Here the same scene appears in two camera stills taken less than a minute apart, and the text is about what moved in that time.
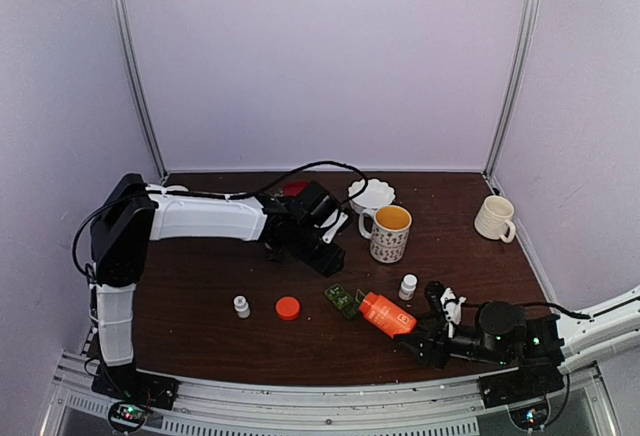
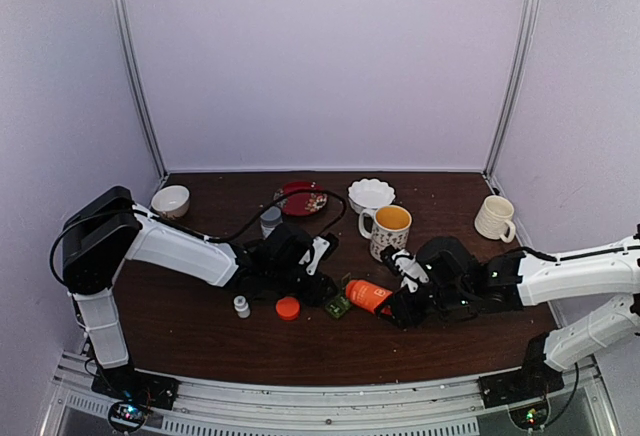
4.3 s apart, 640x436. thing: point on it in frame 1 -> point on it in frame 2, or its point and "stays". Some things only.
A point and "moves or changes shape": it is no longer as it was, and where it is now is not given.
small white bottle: x=241 y=306 stays
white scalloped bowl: x=377 y=193 stays
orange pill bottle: x=391 y=317 moves or changes shape
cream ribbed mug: x=494 y=218 stays
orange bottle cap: x=288 y=308 stays
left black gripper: x=327 y=264 -> x=316 y=295
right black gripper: x=434 y=345 -> x=406 y=314
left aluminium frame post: x=129 y=57 stays
